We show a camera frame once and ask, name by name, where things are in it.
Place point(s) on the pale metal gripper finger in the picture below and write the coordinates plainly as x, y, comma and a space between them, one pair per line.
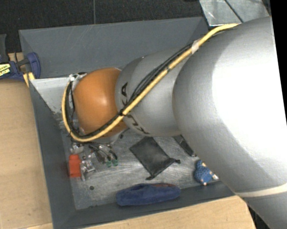
87, 170
87, 159

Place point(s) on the orange-red plastic block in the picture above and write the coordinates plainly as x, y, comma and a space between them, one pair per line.
74, 166

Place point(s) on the pale wood board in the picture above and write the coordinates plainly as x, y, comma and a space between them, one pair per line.
16, 155

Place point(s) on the dark blue cloth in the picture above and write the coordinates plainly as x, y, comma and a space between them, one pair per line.
146, 193

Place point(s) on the black flat pouch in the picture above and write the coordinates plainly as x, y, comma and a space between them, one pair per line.
152, 155

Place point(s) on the grey metal bin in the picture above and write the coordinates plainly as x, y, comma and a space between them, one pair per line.
112, 44

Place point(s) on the blue toy figure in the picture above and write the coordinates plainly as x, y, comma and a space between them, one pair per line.
202, 173

